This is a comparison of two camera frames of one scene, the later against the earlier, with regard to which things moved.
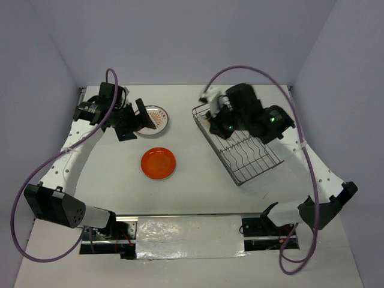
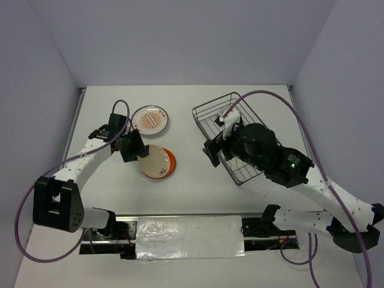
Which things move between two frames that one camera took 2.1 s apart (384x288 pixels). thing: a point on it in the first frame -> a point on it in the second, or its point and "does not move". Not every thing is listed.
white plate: (159, 118) does not move
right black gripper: (215, 127) -> (210, 148)
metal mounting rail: (122, 238) does not move
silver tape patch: (189, 237) does not move
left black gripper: (138, 122) -> (138, 146)
